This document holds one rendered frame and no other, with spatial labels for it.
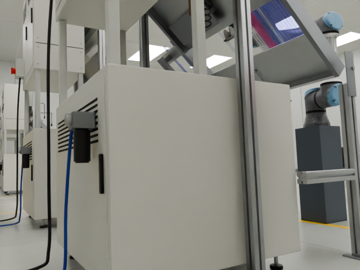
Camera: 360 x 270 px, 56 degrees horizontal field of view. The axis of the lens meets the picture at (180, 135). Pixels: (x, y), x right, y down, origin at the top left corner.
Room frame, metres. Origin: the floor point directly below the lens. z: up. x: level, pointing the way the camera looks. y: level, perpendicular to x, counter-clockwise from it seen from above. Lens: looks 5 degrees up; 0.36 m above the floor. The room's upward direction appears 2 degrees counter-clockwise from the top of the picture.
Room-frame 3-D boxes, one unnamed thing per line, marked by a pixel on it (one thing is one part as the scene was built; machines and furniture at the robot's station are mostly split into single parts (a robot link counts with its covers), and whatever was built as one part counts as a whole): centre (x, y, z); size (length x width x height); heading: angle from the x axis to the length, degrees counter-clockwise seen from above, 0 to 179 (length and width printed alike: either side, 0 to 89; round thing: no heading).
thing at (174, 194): (1.29, 0.07, 0.31); 0.70 x 0.65 x 0.62; 30
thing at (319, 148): (2.03, -0.83, 0.27); 0.18 x 0.18 x 0.55; 28
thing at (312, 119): (2.03, -0.83, 0.60); 0.15 x 0.15 x 0.10
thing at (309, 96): (2.02, -0.83, 0.72); 0.13 x 0.12 x 0.14; 18
